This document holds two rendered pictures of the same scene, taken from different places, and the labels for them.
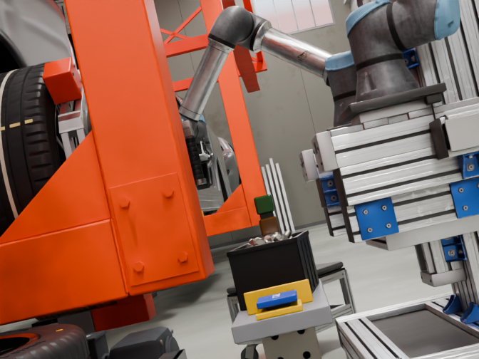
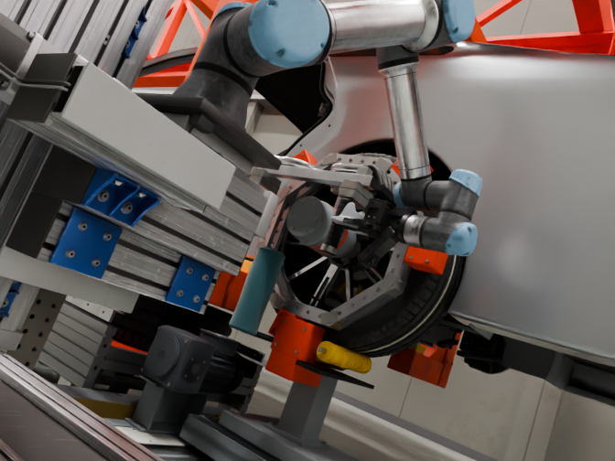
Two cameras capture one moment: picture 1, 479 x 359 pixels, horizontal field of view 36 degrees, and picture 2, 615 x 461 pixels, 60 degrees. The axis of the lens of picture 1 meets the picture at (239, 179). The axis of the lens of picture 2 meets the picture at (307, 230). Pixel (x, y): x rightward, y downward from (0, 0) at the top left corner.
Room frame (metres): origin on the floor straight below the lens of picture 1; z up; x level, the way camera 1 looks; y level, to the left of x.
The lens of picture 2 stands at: (2.99, -1.01, 0.54)
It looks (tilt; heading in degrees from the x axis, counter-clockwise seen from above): 11 degrees up; 126
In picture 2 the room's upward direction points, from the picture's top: 20 degrees clockwise
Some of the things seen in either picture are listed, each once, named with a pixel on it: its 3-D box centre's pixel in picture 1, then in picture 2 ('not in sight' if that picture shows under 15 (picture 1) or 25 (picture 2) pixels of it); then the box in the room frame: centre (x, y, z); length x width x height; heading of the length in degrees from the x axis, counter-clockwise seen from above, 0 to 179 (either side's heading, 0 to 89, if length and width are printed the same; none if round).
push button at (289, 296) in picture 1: (277, 301); not in sight; (1.28, -0.02, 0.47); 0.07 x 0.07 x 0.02; 86
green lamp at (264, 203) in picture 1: (264, 204); not in sight; (1.65, -0.04, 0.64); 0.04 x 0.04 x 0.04; 86
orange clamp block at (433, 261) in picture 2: not in sight; (426, 256); (2.43, 0.35, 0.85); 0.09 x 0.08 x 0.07; 176
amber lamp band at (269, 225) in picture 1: (269, 226); not in sight; (1.65, -0.04, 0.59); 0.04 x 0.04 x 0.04; 86
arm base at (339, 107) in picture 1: (355, 109); (212, 103); (2.26, -0.40, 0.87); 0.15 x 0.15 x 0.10
